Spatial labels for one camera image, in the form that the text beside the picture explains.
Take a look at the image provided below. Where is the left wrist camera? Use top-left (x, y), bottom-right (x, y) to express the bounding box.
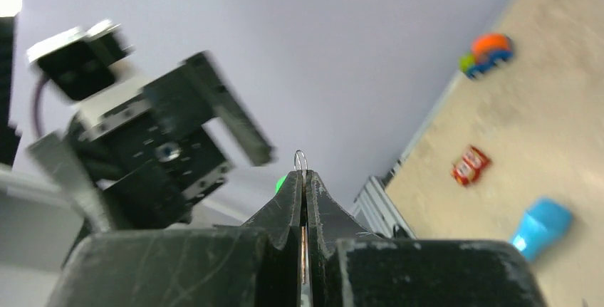
top-left (26, 19), bottom-right (132, 101)

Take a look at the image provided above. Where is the metal keyring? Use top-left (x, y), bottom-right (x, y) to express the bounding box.
top-left (293, 150), bottom-right (308, 174)

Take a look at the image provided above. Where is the orange blue toy car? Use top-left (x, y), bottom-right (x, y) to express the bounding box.
top-left (459, 33), bottom-right (514, 80)

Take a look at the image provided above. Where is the red owl block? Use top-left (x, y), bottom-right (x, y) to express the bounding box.
top-left (450, 145), bottom-right (492, 187)

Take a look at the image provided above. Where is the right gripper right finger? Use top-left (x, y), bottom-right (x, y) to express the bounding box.
top-left (306, 171), bottom-right (546, 306)

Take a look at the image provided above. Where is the silver key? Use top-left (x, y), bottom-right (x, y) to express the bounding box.
top-left (300, 226), bottom-right (312, 307)

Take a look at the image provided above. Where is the green key tag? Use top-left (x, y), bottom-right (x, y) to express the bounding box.
top-left (274, 175), bottom-right (287, 194)

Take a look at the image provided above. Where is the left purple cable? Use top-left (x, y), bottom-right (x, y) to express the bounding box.
top-left (30, 76), bottom-right (51, 138)

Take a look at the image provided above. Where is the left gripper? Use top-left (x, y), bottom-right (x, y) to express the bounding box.
top-left (28, 51), bottom-right (274, 229)

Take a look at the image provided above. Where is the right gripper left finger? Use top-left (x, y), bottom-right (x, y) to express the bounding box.
top-left (48, 171), bottom-right (303, 306)

